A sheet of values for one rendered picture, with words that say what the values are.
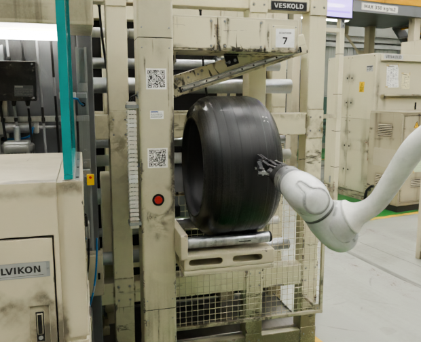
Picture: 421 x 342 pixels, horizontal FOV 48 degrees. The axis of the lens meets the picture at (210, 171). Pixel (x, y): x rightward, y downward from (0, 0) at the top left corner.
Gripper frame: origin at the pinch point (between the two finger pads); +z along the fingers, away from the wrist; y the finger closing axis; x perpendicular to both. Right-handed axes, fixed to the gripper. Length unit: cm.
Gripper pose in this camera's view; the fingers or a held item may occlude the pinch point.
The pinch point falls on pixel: (262, 161)
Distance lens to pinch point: 164.5
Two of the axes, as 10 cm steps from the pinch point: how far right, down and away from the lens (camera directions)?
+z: -2.6, -2.9, 9.2
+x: -0.3, 9.6, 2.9
